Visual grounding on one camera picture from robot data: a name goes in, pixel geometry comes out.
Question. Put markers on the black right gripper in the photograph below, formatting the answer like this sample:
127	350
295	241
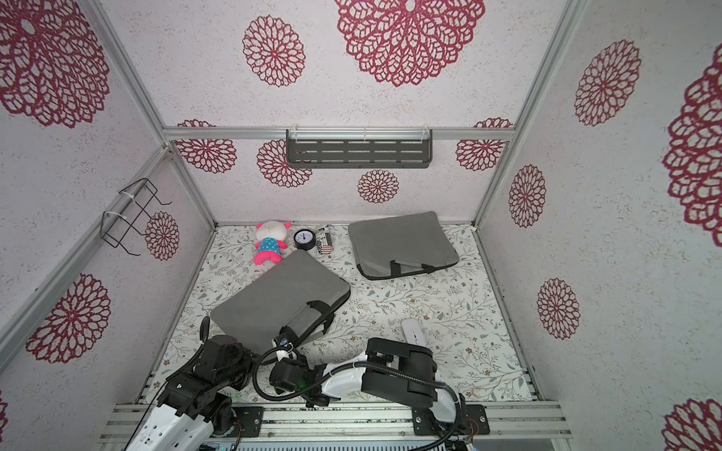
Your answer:
315	318

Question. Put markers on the white computer mouse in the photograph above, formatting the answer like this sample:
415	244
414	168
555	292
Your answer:
413	332

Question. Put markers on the grey laptop bag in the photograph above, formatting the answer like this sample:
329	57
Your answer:
401	246
297	297

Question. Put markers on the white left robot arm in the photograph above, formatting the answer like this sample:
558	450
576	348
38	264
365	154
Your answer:
163	430

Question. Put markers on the black round gauge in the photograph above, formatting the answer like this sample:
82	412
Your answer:
305	239

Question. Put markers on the dark grey wall shelf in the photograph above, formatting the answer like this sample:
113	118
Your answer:
363	150

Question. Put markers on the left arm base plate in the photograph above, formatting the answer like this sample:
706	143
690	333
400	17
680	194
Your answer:
246	421

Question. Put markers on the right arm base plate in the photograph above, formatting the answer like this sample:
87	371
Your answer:
474	422

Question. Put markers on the black wire wall rack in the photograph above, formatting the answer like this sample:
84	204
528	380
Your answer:
116	226

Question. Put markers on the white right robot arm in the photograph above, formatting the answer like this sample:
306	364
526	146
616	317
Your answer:
394	371

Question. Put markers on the pink white plush toy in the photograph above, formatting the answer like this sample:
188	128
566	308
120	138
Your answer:
270	241

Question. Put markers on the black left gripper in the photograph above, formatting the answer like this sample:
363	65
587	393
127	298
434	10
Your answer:
249	360

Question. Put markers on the flag patterned can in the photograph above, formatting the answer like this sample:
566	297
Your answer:
324	241

